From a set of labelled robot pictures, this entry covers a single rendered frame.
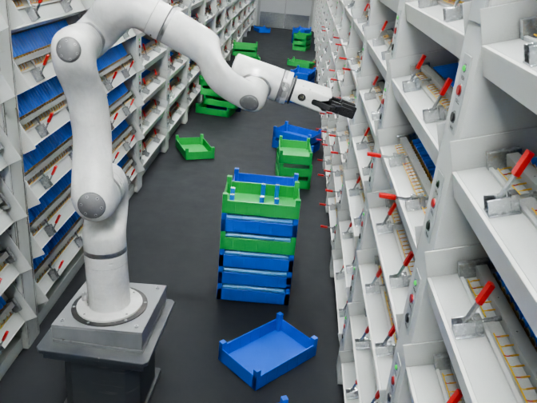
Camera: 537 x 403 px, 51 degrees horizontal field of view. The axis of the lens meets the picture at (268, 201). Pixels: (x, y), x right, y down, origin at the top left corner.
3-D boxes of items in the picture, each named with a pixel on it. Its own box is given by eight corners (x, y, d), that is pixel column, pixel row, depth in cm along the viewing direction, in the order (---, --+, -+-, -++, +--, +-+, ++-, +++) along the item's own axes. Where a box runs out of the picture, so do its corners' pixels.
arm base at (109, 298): (68, 324, 160) (61, 265, 153) (85, 289, 177) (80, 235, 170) (137, 323, 161) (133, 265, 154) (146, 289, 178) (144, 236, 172)
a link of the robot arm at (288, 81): (284, 73, 141) (296, 77, 141) (286, 66, 149) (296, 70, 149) (273, 105, 144) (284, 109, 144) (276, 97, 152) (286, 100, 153)
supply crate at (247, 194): (221, 213, 220) (222, 193, 216) (226, 192, 238) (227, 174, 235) (298, 219, 220) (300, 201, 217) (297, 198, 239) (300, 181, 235)
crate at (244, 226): (220, 231, 223) (221, 213, 220) (225, 209, 241) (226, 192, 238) (296, 237, 223) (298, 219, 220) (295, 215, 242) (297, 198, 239)
